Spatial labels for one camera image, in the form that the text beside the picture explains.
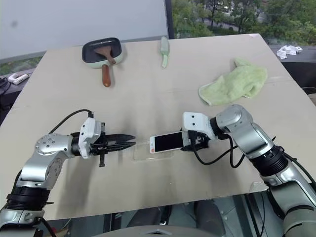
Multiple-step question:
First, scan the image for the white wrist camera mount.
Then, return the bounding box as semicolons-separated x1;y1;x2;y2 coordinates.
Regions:
78;117;106;159
182;111;216;149

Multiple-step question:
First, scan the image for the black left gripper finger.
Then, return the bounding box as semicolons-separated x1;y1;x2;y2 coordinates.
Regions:
106;133;137;144
106;141;137;152

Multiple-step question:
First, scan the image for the light green towel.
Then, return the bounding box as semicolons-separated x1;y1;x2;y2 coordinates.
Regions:
198;57;269;107

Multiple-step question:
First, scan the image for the grey robot torso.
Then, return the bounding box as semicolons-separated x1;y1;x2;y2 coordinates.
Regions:
98;224;234;237

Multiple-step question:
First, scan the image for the dark rounded shape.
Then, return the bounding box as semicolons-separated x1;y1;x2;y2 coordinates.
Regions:
194;199;223;231

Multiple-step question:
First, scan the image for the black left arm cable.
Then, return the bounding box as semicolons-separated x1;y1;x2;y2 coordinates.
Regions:
48;109;95;135

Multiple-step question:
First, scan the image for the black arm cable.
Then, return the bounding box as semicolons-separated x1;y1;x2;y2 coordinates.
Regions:
192;134;248;169
48;109;95;135

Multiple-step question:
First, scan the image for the white power strip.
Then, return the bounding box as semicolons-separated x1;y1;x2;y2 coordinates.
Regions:
8;73;30;86

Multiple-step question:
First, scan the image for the brown wooden spatula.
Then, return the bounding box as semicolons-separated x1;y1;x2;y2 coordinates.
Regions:
93;46;117;66

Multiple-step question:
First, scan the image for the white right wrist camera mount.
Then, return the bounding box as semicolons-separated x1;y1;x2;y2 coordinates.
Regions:
182;111;216;149

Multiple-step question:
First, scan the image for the white smartphone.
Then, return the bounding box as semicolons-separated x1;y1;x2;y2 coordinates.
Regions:
149;131;185;155

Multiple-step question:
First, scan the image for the clear plastic phone case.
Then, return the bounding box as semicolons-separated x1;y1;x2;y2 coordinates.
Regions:
133;141;176;162

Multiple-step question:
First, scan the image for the dark window frame post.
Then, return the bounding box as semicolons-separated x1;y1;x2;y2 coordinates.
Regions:
164;0;175;40

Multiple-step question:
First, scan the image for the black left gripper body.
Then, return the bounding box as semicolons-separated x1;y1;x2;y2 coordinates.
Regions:
88;121;112;168

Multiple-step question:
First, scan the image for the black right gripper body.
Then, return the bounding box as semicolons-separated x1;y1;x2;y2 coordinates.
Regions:
188;130;211;152

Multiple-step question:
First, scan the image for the pale green brush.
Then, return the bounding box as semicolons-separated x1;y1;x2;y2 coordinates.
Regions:
158;36;171;69

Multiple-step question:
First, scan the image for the crumpled white paper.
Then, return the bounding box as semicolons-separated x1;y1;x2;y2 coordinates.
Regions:
276;44;304;60

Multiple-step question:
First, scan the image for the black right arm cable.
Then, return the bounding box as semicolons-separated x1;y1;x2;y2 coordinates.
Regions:
192;134;248;169

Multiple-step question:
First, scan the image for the green square frying pan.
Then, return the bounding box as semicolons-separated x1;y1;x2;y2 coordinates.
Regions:
81;37;127;88

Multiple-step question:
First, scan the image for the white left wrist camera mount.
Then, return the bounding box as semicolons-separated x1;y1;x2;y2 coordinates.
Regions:
78;117;106;159

